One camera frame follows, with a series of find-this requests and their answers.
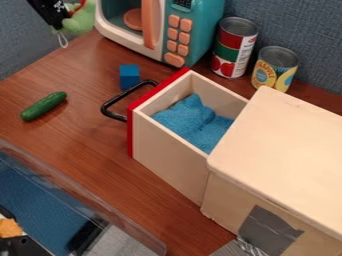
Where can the drawer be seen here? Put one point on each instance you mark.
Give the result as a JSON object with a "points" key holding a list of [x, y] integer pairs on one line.
{"points": [[167, 156]]}

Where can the red and green can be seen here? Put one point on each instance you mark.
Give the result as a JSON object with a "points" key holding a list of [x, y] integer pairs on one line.
{"points": [[234, 50]]}

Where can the green plush bear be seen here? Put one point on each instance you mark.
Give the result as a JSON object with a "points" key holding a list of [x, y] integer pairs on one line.
{"points": [[81, 22]]}

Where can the toy microwave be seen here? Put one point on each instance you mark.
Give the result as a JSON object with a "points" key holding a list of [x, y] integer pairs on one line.
{"points": [[196, 30]]}

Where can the blue cloth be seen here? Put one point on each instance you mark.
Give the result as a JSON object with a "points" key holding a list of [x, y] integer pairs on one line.
{"points": [[191, 121]]}

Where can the blue block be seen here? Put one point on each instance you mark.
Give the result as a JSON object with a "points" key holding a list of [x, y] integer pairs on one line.
{"points": [[129, 76]]}

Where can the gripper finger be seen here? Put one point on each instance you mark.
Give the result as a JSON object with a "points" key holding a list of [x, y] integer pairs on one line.
{"points": [[48, 12]]}

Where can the green toy cucumber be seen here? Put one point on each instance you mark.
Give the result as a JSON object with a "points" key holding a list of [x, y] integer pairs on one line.
{"points": [[43, 106]]}

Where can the yellow can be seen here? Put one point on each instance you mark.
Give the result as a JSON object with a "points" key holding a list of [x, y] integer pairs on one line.
{"points": [[272, 75]]}

